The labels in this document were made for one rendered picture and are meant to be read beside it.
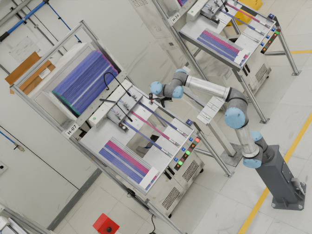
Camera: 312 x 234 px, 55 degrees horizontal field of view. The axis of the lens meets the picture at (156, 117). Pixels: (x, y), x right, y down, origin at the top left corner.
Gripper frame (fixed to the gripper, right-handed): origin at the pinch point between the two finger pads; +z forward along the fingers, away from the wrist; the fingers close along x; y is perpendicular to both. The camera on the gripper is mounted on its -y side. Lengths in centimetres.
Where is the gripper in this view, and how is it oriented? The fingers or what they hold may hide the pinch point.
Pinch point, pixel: (165, 99)
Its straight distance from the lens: 215.1
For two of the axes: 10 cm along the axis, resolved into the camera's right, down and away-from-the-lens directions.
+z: 2.7, 1.6, 9.5
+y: 9.6, 0.0, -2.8
